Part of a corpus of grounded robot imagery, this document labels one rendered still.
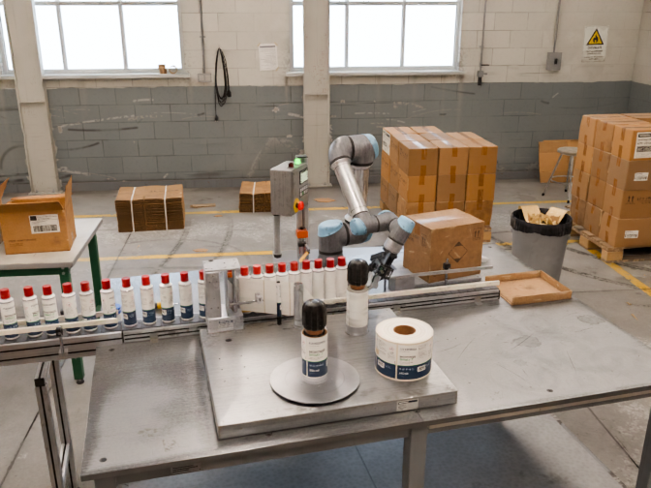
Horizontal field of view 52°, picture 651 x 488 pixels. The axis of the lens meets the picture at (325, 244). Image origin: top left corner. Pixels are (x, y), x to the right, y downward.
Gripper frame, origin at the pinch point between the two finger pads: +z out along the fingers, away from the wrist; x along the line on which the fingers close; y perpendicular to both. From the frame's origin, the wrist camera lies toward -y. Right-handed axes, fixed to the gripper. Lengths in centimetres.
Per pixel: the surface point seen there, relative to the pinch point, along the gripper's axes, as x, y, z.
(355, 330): -11.2, 31.3, 10.0
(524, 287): 75, -4, -31
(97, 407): -91, 50, 63
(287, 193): -52, 0, -22
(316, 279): -23.4, 1.7, 4.9
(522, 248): 176, -156, -38
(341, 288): -11.3, 1.9, 4.0
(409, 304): 19.6, 5.3, -2.3
